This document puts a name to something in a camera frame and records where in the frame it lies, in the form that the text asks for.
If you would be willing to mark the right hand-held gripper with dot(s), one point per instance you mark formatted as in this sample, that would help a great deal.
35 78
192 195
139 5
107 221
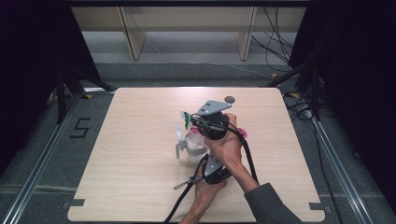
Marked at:
214 107

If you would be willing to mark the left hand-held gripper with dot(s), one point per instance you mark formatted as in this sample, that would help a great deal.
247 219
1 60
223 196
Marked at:
211 169

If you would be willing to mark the clear jar with grey lid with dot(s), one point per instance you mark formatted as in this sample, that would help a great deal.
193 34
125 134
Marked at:
194 152

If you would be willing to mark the pink and white plastic bag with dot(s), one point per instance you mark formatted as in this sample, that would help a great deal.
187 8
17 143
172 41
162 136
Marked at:
186 119

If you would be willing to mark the person's left hand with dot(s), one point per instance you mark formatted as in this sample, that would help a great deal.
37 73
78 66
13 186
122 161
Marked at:
207 194

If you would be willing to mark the person's right hand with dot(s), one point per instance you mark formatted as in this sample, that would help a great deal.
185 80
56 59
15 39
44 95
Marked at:
229 149

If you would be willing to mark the black metal stand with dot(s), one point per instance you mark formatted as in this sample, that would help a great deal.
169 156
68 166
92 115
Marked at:
61 99
315 93

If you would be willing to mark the beige wooden shelf unit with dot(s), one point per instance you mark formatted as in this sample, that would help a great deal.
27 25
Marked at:
134 40

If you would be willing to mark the black curtain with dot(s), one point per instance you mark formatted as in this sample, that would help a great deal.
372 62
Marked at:
28 62
361 77

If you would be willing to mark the metal floor rail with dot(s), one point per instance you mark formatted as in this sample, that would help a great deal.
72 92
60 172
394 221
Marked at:
37 171
339 168

